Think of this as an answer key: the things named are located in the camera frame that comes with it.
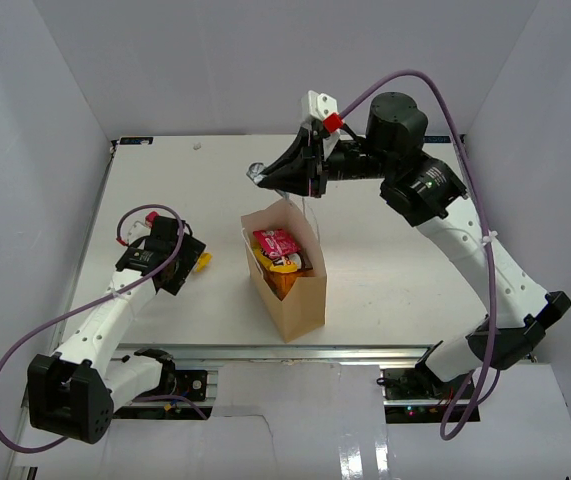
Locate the aluminium front rail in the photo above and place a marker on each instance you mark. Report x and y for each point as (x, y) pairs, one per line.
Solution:
(296, 352)

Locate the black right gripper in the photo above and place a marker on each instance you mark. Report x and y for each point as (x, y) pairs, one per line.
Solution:
(299, 178)

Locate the blue label left corner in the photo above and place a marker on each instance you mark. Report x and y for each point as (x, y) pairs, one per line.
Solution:
(136, 140)

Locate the yellow M&M's packet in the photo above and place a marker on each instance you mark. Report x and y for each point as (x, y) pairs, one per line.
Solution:
(280, 265)

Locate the orange yellow snack multipack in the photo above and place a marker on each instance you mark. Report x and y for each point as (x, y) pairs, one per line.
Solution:
(281, 284)

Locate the small yellow snack packet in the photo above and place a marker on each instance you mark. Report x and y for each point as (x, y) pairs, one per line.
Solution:
(203, 261)

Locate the magenta small snack packet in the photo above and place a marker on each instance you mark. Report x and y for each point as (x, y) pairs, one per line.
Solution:
(149, 218)

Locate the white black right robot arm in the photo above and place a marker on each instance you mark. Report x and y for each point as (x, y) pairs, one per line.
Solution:
(429, 195)

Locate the small blue silver packet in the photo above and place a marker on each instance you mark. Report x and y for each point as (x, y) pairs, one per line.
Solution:
(255, 172)

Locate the dark brown M&M's packet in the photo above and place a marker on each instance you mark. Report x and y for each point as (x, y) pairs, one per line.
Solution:
(301, 260)

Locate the pink candy packet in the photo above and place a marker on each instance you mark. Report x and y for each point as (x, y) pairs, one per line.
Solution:
(276, 243)

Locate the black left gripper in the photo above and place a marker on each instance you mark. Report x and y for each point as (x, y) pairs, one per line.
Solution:
(190, 250)

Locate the brown paper bag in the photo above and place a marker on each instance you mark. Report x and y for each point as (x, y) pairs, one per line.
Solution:
(304, 308)

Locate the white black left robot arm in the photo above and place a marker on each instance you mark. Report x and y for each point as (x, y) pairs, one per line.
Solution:
(75, 391)

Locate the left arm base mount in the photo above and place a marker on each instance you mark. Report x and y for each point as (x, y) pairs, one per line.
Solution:
(191, 384)

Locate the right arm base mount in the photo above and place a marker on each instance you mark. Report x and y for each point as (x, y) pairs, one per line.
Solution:
(408, 401)

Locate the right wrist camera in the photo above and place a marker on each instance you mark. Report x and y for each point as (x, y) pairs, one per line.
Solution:
(320, 107)

